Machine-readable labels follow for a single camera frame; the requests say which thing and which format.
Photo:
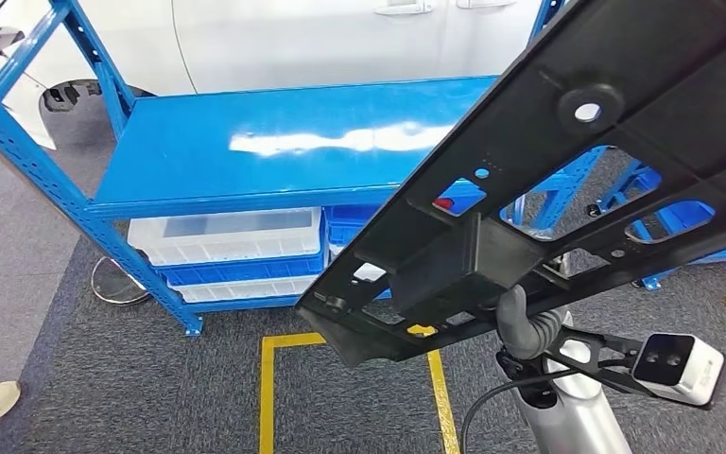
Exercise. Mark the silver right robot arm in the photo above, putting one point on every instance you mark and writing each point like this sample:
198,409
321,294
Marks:
563,420

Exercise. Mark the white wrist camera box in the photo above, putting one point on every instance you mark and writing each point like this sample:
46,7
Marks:
682,370

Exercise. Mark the translucent white plastic bin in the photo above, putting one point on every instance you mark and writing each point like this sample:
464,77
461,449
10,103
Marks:
225,241

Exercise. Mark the blue steel shelf rack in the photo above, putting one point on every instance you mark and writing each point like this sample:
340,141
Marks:
275,169

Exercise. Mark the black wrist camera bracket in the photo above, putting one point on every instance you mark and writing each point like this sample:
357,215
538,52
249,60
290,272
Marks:
588,344

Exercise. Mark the white car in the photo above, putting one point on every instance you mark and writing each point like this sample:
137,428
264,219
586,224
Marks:
275,37

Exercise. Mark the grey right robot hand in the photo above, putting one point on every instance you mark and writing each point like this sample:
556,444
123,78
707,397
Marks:
519,332

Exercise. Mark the round metal stand base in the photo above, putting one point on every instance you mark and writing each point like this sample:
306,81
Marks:
115,285

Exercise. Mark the black plastic plate bracket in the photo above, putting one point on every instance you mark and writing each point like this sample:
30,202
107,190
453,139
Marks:
588,62

